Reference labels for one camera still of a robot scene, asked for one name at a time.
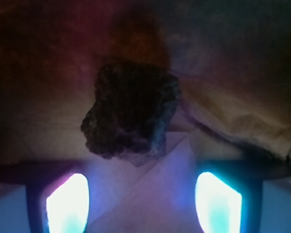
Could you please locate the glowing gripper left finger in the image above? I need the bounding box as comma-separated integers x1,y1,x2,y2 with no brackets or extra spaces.
46,173,89,233

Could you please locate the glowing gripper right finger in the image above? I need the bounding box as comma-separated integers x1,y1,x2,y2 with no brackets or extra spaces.
195,172,243,233

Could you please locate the dark rough rock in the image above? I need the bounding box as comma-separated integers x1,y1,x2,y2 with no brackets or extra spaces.
81,62,181,167

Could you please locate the brown paper bag bin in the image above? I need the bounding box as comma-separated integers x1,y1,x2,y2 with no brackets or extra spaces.
0,0,291,163

